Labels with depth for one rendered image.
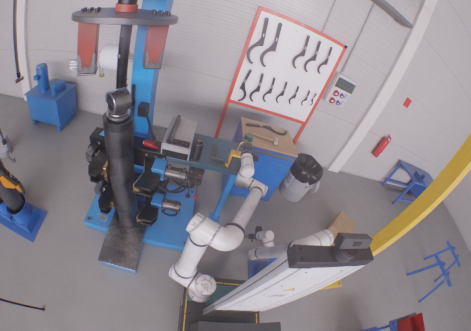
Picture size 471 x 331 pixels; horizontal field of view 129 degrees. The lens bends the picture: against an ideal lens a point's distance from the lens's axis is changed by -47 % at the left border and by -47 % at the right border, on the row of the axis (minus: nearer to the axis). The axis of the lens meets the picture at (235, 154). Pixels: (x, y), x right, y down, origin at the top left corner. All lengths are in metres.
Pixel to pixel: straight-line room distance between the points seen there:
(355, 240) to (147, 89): 1.60
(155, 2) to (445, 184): 2.62
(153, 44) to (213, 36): 1.97
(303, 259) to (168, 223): 1.98
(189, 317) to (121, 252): 0.92
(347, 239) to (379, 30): 3.56
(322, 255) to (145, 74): 1.56
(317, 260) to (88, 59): 1.32
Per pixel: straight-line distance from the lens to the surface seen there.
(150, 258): 2.37
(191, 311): 1.94
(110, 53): 2.23
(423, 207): 2.16
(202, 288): 1.51
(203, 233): 1.02
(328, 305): 2.98
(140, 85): 1.71
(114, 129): 1.37
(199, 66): 3.22
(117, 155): 1.51
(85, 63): 1.24
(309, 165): 3.31
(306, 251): 0.62
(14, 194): 2.51
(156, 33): 1.19
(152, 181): 1.61
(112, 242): 2.31
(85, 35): 1.20
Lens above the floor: 2.24
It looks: 38 degrees down
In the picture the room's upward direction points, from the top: 22 degrees clockwise
